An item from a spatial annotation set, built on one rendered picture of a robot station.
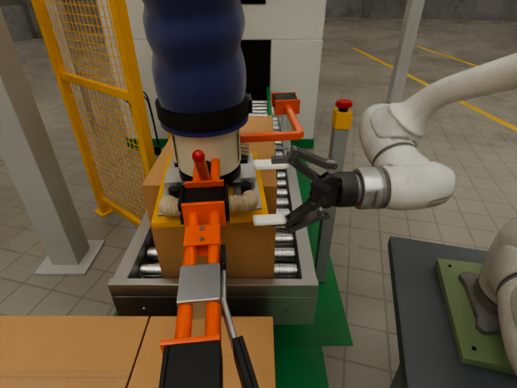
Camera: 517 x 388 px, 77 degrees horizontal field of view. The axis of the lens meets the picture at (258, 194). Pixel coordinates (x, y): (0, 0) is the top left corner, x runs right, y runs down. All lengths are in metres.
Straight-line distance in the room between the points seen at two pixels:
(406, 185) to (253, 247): 0.57
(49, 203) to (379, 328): 1.82
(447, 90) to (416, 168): 0.16
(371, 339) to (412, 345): 0.92
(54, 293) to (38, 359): 1.01
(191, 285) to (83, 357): 0.70
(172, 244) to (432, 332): 0.78
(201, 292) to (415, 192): 0.46
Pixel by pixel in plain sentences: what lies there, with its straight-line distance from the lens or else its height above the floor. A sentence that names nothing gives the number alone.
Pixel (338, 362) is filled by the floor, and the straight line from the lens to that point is 1.71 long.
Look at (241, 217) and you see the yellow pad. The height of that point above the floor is 0.96.
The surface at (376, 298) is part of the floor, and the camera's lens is 1.98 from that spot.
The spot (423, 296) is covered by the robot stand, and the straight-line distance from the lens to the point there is 1.01.
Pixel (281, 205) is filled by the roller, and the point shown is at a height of 0.53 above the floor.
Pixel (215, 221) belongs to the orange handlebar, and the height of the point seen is 1.07.
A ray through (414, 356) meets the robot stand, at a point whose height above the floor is 0.75.
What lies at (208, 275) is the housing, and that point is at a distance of 0.52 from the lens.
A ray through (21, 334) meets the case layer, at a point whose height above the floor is 0.54.
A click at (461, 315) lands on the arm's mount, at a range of 0.97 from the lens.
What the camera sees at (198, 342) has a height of 1.08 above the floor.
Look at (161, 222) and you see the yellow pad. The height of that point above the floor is 0.96.
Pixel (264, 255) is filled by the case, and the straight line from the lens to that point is 1.12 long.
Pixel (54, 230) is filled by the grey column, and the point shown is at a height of 0.28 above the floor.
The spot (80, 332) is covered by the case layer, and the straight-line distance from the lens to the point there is 1.22.
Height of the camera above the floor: 1.45
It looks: 33 degrees down
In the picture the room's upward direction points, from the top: straight up
